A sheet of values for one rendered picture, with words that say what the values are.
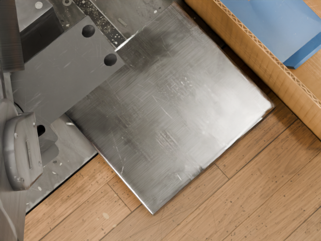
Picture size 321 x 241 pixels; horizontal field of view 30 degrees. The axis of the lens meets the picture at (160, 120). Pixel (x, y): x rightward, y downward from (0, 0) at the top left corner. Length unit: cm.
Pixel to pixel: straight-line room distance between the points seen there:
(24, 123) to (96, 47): 13
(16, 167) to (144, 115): 34
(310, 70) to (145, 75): 18
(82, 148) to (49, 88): 23
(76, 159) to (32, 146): 32
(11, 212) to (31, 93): 14
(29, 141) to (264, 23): 40
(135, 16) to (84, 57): 27
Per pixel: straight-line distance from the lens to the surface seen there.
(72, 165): 64
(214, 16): 64
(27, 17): 60
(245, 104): 62
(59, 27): 64
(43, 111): 42
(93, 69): 42
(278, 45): 66
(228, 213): 62
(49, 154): 47
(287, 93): 62
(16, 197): 30
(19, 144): 30
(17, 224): 30
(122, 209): 62
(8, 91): 36
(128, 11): 68
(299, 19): 68
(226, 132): 62
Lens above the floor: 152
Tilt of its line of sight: 75 degrees down
